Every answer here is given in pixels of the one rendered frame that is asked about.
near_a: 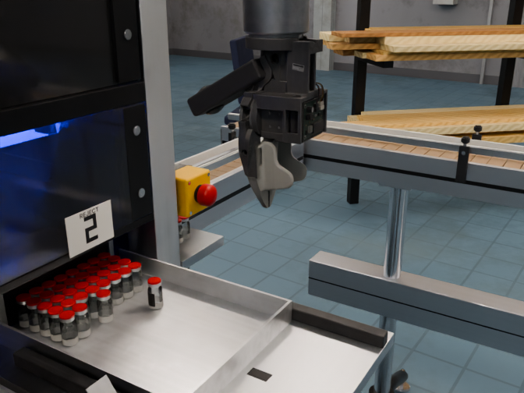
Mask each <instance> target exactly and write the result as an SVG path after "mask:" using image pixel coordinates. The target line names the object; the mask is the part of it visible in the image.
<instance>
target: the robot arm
mask: <svg viewBox="0 0 524 393"><path fill-rule="evenodd" d="M309 12H310V0H243V31H244V32H245V33H246V34H249V35H247V36H246V48H247V49H252V50H260V58H255V59H252V60H250V61H249V62H247V63H246V64H244V65H242V66H240V67H239V68H238V69H236V70H234V71H232V72H231V73H229V74H228V75H226V76H224V77H222V78H221V79H219V80H218V81H216V82H214V83H212V84H211V85H206V86H204V87H202V88H201V89H200V90H199V91H198V92H197V94H194V95H193V96H192V97H190V98H189V99H188V100H187V102H188V105H189V107H190V109H191V111H192V113H193V115H195V116H198V115H204V114H207V115H214V114H217V113H219V112H220V111H221V110H222V109H223V107H224V106H225V105H227V104H229V103H230V102H232V101H234V100H235V99H237V98H239V97H241V96H243V95H244V97H243V99H242V100H241V103H240V110H239V121H238V124H239V156H240V159H241V162H242V165H243V170H244V173H245V175H246V176H247V178H248V180H249V183H250V185H251V188H252V190H253V191H254V193H255V195H256V197H257V199H258V200H259V201H260V204H261V205H262V207H265V208H269V207H270V206H271V204H272V201H273V199H274V194H275V191H276V190H277V189H288V188H290V187H292V185H293V182H297V181H301V180H303V179H305V178H306V166H305V165H304V164H303V163H302V162H300V161H298V160H297V159H296V158H294V157H293V155H292V143H296V144H302V143H304V142H306V141H308V140H310V139H312V138H314V137H315V136H318V135H320V134H322V132H326V131H327V106H328V89H324V87H323V85H322V84H321V83H318V84H320V85H321V88H322V89H321V88H319V86H318V85H317V82H316V60H317V53H318V52H321V51H323V39H309V38H307V36H306V35H303V34H304V33H307V32H308V30H309ZM316 86H317V87H318V88H316ZM261 137H263V140H262V141H261V142H260V138H261Z"/></svg>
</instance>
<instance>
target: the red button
mask: <svg viewBox="0 0 524 393"><path fill-rule="evenodd" d="M217 196H218V192H217V189H216V188H215V187H214V186H213V185H211V184H206V183H204V184H203V185H202V186H201V187H200V188H199V189H198V192H197V201H198V204H199V205H201V206H205V207H209V206H212V205H213V204H214V203H215V201H216V199H217Z"/></svg>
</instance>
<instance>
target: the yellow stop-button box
mask: <svg viewBox="0 0 524 393"><path fill-rule="evenodd" d="M175 182H176V196H177V211H178V215H179V216H183V217H186V218H188V217H190V216H192V215H194V214H196V213H198V212H200V211H202V210H203V209H205V208H207V207H205V206H201V205H199V204H198V201H197V192H198V189H199V188H200V187H201V186H202V185H203V184H204V183H206V184H211V180H210V171H209V170H208V169H205V168H198V167H193V166H188V165H187V166H186V165H183V164H178V165H175Z"/></svg>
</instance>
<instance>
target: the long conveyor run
mask: <svg viewBox="0 0 524 393"><path fill-rule="evenodd" d="M482 128H483V127H482V126H481V125H475V126H474V128H473V130H475V132H476V134H475V133H473V134H472V139H470V138H469V136H463V137H462V138H459V137H453V136H442V135H435V134H429V133H418V132H411V131H405V130H399V129H387V128H381V127H375V126H363V125H357V124H351V123H344V122H333V121H327V131H326V132H322V134H320V135H318V136H315V137H314V138H312V139H310V140H308V141H306V142H304V152H303V164H304V165H305V166H306V170H307V171H312V172H320V173H325V174H329V175H337V176H342V177H347V178H351V179H359V180H364V181H369V182H377V183H381V184H386V185H391V186H399V187H403V188H408V189H416V190H421V191H425V192H430V193H438V194H443V195H447V196H452V197H460V198H465V199H469V200H478V201H482V202H487V203H491V204H500V205H504V206H509V207H517V208H522V209H524V146H519V145H513V144H506V143H495V142H489V141H482V135H481V134H479V132H480V131H482ZM230 132H231V130H230V129H229V128H228V126H221V144H223V143H227V142H228V133H230Z"/></svg>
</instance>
